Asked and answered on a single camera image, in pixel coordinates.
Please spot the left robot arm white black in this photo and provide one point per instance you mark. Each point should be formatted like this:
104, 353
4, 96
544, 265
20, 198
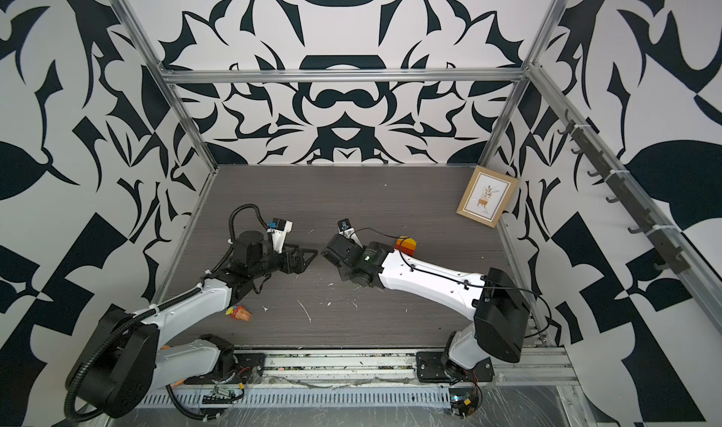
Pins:
128, 354

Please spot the small colourful toy figure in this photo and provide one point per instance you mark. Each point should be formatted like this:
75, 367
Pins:
239, 312

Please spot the wooden framed picture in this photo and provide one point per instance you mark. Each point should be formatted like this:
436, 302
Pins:
487, 196

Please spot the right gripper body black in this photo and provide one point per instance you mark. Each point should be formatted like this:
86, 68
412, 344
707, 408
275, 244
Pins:
342, 272

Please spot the yellow curved lego brick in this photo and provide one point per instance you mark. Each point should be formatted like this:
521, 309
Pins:
409, 246

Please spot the white slotted cable duct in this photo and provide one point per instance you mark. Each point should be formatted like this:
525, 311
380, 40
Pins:
431, 397

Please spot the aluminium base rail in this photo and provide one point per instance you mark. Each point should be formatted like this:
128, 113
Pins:
340, 368

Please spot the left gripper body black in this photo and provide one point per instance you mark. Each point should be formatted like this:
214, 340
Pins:
273, 263

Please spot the small circuit board left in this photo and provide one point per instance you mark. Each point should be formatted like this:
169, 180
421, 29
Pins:
224, 396

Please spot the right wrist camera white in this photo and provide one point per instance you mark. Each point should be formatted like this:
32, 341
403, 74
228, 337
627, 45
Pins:
346, 229

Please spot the small circuit board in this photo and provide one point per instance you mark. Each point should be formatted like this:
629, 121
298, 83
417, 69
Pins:
224, 396
464, 401

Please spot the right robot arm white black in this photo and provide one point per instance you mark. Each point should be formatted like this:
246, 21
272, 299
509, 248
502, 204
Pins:
497, 310

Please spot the small circuit board right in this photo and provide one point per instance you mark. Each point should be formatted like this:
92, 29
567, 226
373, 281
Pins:
464, 401

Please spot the wall hook rail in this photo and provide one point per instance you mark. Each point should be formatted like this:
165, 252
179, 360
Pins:
649, 221

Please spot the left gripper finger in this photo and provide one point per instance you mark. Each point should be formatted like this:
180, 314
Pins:
300, 265
307, 253

